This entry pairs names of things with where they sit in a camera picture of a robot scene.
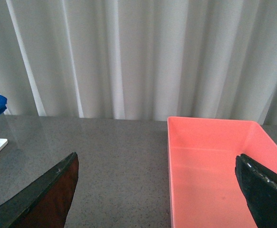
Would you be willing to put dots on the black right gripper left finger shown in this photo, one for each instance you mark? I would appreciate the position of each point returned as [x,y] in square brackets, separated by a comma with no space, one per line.
[45,202]

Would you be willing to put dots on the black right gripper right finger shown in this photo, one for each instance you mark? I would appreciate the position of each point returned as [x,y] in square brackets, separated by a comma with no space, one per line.
[258,184]

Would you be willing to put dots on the pink plastic bin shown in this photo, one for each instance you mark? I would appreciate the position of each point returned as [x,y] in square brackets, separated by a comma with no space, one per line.
[204,191]

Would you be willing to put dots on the white pleated curtain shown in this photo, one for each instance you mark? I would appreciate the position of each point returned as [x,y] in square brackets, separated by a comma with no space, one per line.
[140,59]

